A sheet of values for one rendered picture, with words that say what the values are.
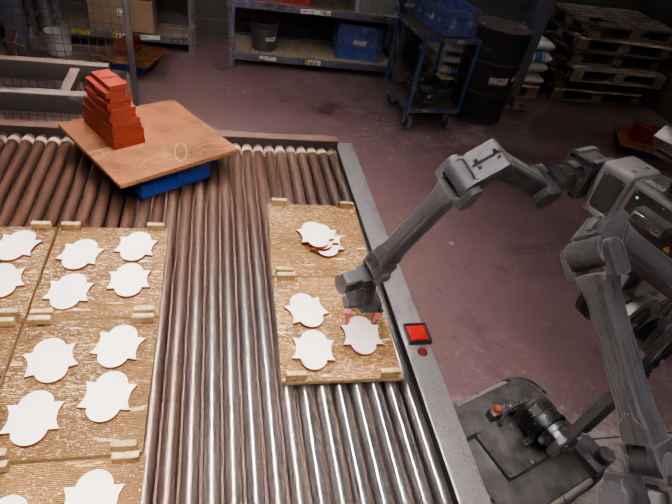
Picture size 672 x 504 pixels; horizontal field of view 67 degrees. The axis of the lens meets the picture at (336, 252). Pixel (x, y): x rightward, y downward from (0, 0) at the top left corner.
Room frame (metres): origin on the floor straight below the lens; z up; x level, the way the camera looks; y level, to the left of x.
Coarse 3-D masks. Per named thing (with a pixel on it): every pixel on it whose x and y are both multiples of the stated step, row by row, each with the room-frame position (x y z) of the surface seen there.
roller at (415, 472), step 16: (320, 160) 2.06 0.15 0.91; (336, 192) 1.81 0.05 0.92; (384, 384) 0.90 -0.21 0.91; (400, 400) 0.85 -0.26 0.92; (400, 416) 0.80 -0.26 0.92; (400, 432) 0.76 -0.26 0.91; (400, 448) 0.72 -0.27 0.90; (416, 448) 0.72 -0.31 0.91; (416, 464) 0.67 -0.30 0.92; (416, 480) 0.63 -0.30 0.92; (416, 496) 0.60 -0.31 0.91
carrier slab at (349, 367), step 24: (288, 288) 1.18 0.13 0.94; (312, 288) 1.20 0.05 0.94; (288, 312) 1.07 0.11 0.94; (336, 312) 1.11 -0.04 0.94; (360, 312) 1.13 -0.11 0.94; (384, 312) 1.16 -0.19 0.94; (288, 336) 0.98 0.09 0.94; (336, 336) 1.02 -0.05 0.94; (384, 336) 1.06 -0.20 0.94; (288, 360) 0.90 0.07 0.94; (336, 360) 0.93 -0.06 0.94; (360, 360) 0.95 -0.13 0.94; (384, 360) 0.96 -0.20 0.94; (288, 384) 0.83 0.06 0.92
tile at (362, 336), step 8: (352, 320) 1.08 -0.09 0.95; (360, 320) 1.09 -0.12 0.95; (368, 320) 1.09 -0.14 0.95; (344, 328) 1.04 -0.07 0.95; (352, 328) 1.05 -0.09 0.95; (360, 328) 1.05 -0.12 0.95; (368, 328) 1.06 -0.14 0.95; (376, 328) 1.07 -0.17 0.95; (352, 336) 1.02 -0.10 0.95; (360, 336) 1.02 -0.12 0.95; (368, 336) 1.03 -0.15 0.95; (376, 336) 1.04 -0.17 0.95; (344, 344) 0.98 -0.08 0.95; (352, 344) 0.99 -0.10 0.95; (360, 344) 0.99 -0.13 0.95; (368, 344) 1.00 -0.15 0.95; (376, 344) 1.01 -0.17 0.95; (360, 352) 0.97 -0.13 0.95; (368, 352) 0.97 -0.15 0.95
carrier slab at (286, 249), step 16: (272, 208) 1.59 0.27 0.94; (288, 208) 1.61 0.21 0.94; (304, 208) 1.63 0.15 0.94; (320, 208) 1.65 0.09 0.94; (336, 208) 1.67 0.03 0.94; (272, 224) 1.49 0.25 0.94; (288, 224) 1.51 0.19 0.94; (336, 224) 1.57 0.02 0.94; (352, 224) 1.59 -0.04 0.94; (272, 240) 1.40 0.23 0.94; (288, 240) 1.42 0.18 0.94; (352, 240) 1.49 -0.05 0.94; (272, 256) 1.31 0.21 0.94; (288, 256) 1.33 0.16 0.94; (304, 256) 1.35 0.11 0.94; (320, 256) 1.36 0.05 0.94; (336, 256) 1.38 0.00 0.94; (352, 256) 1.40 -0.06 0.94; (272, 272) 1.24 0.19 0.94; (304, 272) 1.27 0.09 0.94; (320, 272) 1.28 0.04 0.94; (336, 272) 1.30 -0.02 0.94
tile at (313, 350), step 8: (304, 336) 0.98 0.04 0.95; (312, 336) 0.99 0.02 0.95; (320, 336) 0.99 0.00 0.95; (296, 344) 0.95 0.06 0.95; (304, 344) 0.95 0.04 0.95; (312, 344) 0.96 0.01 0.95; (320, 344) 0.97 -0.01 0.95; (328, 344) 0.97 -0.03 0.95; (296, 352) 0.92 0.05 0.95; (304, 352) 0.93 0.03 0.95; (312, 352) 0.93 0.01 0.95; (320, 352) 0.94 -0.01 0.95; (328, 352) 0.94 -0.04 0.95; (304, 360) 0.90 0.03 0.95; (312, 360) 0.90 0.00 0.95; (320, 360) 0.91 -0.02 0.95; (328, 360) 0.92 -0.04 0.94; (312, 368) 0.88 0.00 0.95; (320, 368) 0.88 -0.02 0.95
